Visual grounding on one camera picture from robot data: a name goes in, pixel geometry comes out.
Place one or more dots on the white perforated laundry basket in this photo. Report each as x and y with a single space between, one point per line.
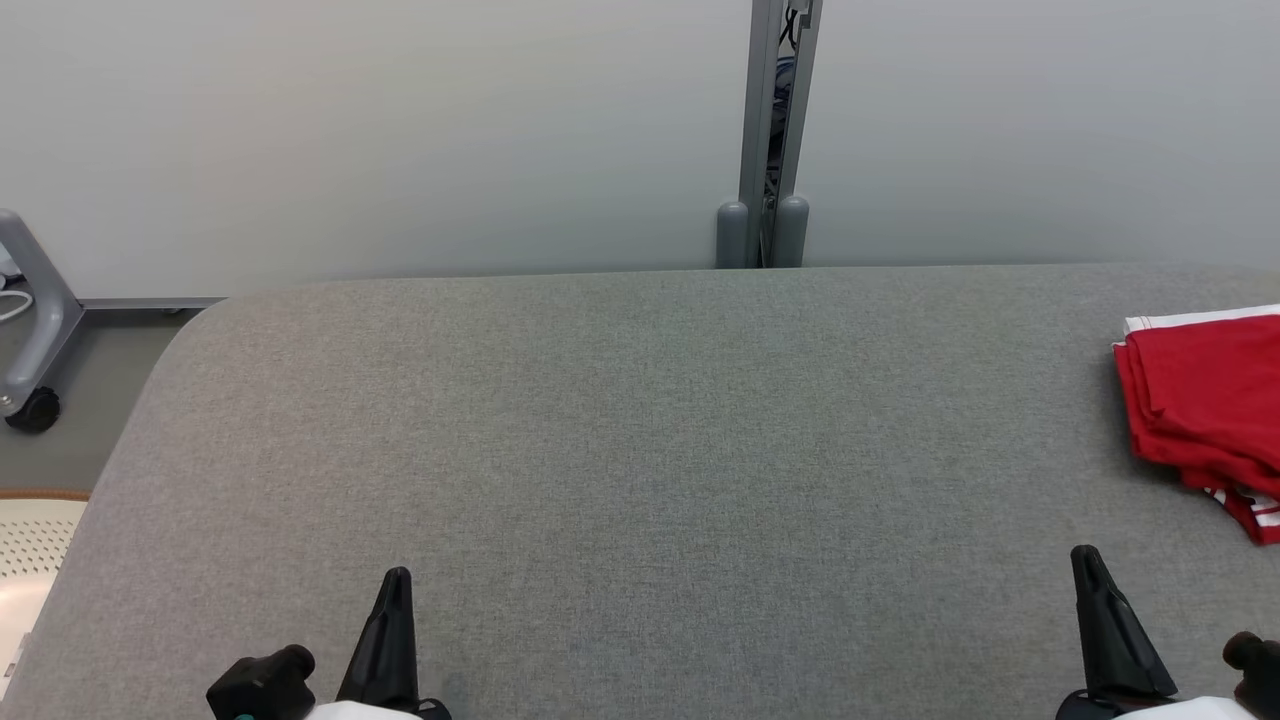
30 550

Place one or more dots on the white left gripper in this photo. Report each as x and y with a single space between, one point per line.
370 713

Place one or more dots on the red shirt with white band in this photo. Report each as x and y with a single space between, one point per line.
1210 400

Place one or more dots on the black caster wheel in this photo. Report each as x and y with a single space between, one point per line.
35 412

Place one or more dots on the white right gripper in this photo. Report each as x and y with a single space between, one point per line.
1150 710

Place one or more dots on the grey partition base rail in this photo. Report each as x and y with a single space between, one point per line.
150 303

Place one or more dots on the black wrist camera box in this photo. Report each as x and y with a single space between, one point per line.
1255 670
260 685

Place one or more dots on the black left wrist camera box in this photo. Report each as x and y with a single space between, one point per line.
260 685

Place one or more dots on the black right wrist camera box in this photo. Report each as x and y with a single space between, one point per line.
1255 670

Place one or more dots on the grey double partition post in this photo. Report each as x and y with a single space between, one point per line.
755 120

